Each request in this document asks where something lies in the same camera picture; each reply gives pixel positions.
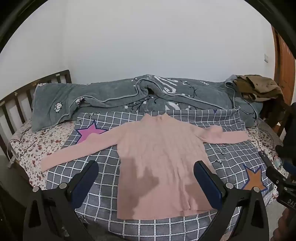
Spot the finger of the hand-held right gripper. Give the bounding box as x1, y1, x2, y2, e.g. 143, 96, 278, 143
265, 166, 289, 186
275, 145, 296, 173

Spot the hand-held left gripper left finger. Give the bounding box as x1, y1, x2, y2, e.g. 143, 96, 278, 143
23, 160, 100, 241

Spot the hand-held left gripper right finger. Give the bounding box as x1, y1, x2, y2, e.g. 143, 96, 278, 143
194, 161, 270, 241

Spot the pink knit sweater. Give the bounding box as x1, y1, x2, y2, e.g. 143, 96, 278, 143
41, 113, 250, 219

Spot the person's right hand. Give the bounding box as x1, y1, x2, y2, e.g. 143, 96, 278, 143
273, 207, 296, 241

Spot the grey checked star blanket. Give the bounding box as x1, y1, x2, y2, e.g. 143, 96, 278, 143
45, 109, 274, 240

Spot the dark cloth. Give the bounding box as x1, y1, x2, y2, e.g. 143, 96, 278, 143
283, 102, 296, 149

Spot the wooden chair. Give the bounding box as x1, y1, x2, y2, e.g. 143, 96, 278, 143
261, 97, 289, 137

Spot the floral bed sheet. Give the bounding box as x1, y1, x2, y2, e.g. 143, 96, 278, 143
9, 117, 288, 207

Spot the brown jacket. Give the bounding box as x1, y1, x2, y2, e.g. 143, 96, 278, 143
233, 74, 285, 102

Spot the grey-green floral quilt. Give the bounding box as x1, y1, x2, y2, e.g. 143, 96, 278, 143
31, 74, 264, 133

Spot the wooden door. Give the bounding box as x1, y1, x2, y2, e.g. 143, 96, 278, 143
271, 24, 296, 105

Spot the white cable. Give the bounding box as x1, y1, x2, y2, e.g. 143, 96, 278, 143
7, 141, 18, 168

